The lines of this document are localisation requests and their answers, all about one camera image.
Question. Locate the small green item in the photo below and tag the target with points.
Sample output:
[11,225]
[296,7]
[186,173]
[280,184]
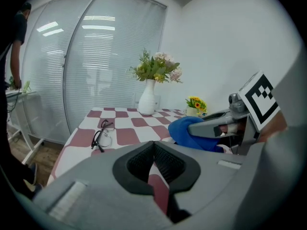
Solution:
[27,86]

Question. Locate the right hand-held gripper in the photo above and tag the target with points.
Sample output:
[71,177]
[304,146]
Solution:
[260,99]

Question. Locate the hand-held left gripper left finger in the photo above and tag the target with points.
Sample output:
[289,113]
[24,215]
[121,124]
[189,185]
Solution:
[100,195]

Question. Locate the person's right forearm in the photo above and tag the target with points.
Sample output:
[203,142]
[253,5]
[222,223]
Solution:
[273,126]

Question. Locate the blue cloth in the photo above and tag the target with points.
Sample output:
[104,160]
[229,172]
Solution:
[182,130]

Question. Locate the white ribbed vase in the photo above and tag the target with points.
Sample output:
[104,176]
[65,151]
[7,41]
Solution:
[147,102]

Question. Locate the pink green flower bouquet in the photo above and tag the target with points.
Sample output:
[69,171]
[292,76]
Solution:
[156,68]

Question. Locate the black eyeglasses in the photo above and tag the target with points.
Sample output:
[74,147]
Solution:
[98,134]

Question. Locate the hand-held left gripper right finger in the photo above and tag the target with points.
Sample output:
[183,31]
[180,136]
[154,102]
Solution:
[211,181]

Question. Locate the small yellow flower pot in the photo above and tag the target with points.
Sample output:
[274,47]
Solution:
[194,109]

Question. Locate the red white checkered tablecloth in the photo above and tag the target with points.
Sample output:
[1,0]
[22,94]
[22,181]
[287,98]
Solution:
[127,135]

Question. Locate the white side desk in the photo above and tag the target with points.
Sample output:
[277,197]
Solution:
[31,109]

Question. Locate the glass partition with blinds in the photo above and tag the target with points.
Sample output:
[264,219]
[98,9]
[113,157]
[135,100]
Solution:
[108,56]

